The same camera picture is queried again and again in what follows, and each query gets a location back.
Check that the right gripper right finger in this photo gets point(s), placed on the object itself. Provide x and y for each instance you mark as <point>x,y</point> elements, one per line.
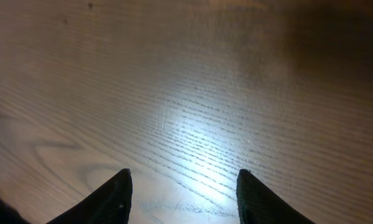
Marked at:
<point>257,204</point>

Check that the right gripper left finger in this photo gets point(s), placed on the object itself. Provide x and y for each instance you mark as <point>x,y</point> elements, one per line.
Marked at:
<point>109,204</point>

